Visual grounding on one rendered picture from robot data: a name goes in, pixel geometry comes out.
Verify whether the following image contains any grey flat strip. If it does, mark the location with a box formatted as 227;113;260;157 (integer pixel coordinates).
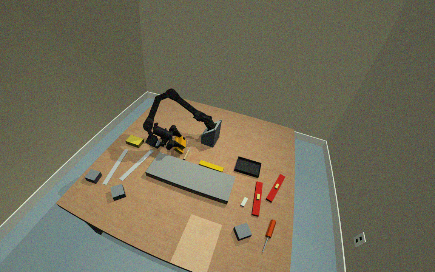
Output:
119;150;154;181
102;149;128;185

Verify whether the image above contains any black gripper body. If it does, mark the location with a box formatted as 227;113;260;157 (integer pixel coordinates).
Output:
160;125;176;150

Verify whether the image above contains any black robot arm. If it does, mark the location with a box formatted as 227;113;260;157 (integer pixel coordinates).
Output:
143;89;217;147

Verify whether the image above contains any long red flat bar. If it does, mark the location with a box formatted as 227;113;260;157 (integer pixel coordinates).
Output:
252;182;263;217
266;174;285;202

